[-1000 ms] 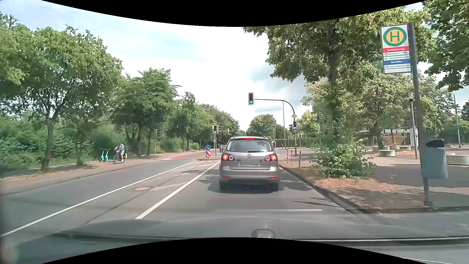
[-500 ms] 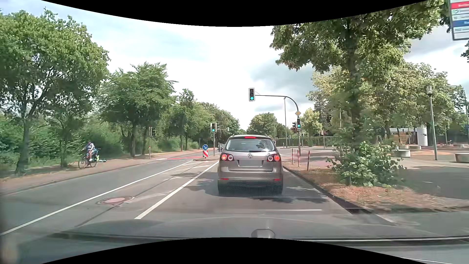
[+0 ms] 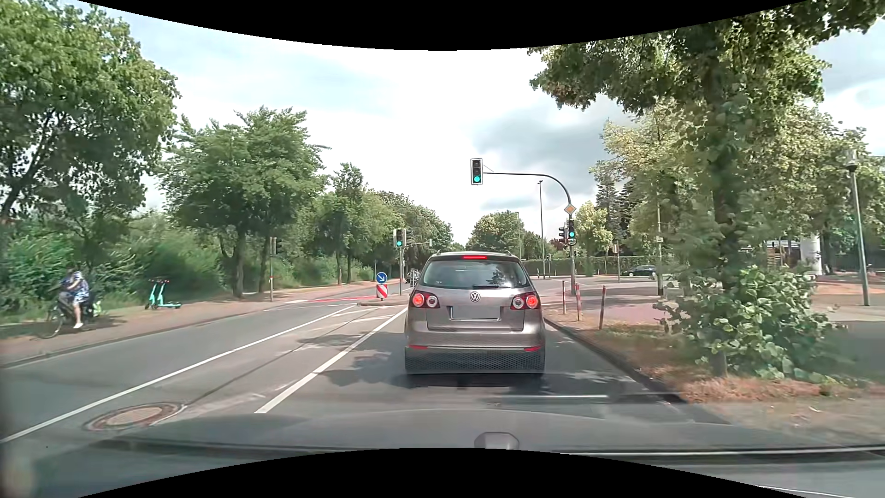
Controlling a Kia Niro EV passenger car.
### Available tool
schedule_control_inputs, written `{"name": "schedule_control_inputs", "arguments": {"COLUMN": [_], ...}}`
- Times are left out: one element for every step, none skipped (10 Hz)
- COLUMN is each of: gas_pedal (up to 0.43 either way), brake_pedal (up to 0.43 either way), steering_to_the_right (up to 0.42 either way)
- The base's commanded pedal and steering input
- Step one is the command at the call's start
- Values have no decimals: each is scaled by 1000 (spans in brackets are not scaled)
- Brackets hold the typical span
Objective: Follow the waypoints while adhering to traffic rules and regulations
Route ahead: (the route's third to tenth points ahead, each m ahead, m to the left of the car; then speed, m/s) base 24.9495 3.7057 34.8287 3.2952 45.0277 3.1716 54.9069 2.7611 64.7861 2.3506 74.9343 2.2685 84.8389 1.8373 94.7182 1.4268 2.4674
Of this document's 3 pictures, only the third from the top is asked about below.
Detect reddish paved pavement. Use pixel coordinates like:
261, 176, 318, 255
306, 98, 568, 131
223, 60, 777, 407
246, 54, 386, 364
536, 273, 885, 327

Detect car's own bonnet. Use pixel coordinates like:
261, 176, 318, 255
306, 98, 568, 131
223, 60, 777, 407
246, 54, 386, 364
90, 407, 885, 460

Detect grey-brown compact car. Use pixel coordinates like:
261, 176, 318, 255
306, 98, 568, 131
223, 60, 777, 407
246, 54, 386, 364
404, 251, 547, 375

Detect grey lamp post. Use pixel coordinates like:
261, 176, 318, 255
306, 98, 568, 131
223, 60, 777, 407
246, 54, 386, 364
843, 148, 871, 307

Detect large leafy tree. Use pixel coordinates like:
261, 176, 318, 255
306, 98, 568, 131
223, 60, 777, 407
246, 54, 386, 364
529, 0, 885, 381

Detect green hedge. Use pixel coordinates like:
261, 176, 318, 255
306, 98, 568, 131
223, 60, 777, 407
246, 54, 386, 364
522, 256, 654, 278

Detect turquoise electric scooter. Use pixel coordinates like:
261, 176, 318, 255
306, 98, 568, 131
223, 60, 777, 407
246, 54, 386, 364
144, 278, 183, 311

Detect person on bicycle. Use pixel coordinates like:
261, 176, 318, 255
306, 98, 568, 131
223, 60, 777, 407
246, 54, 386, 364
36, 267, 102, 340

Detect pole with small sign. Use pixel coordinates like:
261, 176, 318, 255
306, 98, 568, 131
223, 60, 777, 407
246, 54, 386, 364
653, 201, 665, 298

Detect road markings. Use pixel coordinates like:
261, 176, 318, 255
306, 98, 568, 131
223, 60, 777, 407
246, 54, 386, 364
0, 297, 609, 444

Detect row of trees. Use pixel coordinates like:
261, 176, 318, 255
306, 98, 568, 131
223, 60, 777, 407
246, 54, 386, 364
0, 0, 457, 315

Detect grey asphalt road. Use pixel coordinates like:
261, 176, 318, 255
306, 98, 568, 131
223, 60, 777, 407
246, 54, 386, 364
0, 277, 734, 498

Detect traffic light on post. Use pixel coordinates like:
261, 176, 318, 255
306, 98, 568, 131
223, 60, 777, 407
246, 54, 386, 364
393, 227, 408, 297
268, 237, 283, 302

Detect white building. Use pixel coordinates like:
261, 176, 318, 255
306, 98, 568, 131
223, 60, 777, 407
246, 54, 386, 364
764, 235, 825, 278

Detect red paved cycle path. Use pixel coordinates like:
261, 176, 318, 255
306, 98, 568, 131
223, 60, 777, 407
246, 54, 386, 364
0, 282, 388, 366

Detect group of trees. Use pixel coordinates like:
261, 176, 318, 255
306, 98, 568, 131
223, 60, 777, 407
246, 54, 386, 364
466, 201, 616, 261

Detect tall lamp post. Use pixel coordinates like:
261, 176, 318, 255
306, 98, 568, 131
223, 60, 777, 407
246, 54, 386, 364
537, 180, 546, 279

